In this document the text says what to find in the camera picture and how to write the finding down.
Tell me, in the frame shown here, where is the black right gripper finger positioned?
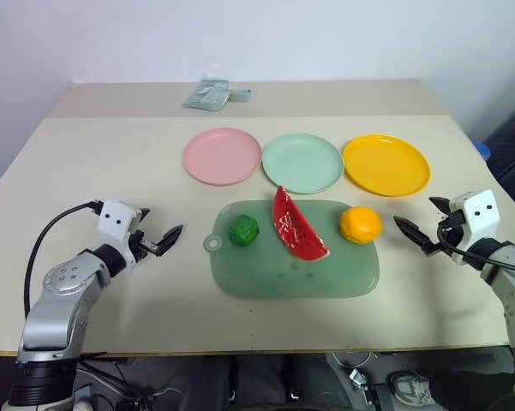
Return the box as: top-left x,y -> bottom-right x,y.
428,195 -> 454,216
392,215 -> 439,257

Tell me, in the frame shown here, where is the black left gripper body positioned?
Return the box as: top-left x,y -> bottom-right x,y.
128,229 -> 160,260

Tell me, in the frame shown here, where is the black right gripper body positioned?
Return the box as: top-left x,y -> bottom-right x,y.
425,225 -> 468,259

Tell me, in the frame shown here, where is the orange fruit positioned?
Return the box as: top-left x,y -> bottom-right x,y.
338,205 -> 384,246

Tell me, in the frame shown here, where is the yellow plate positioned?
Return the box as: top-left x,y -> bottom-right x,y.
342,134 -> 433,199

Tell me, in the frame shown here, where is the green toy vegetable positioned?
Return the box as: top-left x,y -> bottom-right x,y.
228,214 -> 260,248

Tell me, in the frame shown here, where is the pink plate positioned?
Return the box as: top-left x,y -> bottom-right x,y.
183,127 -> 263,187

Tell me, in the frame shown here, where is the mint green plate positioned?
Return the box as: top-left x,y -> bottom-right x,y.
261,132 -> 344,195

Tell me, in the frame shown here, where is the black woven panel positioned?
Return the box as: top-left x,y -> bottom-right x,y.
482,97 -> 515,183

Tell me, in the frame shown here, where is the red watermelon slice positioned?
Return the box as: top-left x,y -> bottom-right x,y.
272,185 -> 332,262

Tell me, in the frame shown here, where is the translucent green cutting board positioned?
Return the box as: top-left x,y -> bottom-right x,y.
202,199 -> 381,301

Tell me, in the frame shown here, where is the pale green packet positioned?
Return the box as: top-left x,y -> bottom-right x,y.
181,76 -> 233,112

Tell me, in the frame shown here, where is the gray sneaker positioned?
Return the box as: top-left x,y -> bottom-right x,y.
386,369 -> 436,408

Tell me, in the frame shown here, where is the silver metal clamp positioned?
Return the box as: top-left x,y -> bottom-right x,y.
347,366 -> 371,391

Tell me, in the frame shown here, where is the small light blue holder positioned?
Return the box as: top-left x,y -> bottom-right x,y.
228,86 -> 255,104

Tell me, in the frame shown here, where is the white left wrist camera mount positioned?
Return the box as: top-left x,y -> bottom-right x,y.
97,199 -> 140,254

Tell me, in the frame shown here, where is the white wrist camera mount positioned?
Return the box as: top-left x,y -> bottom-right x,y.
97,199 -> 140,254
448,189 -> 500,265

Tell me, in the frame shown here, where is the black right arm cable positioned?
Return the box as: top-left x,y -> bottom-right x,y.
436,209 -> 515,276

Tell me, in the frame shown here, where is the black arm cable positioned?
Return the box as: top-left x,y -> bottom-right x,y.
436,209 -> 515,276
23,200 -> 106,321

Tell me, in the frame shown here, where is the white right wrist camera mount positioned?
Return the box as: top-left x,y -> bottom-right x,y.
448,189 -> 500,265

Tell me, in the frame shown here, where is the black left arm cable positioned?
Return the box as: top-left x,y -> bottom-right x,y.
23,200 -> 106,321

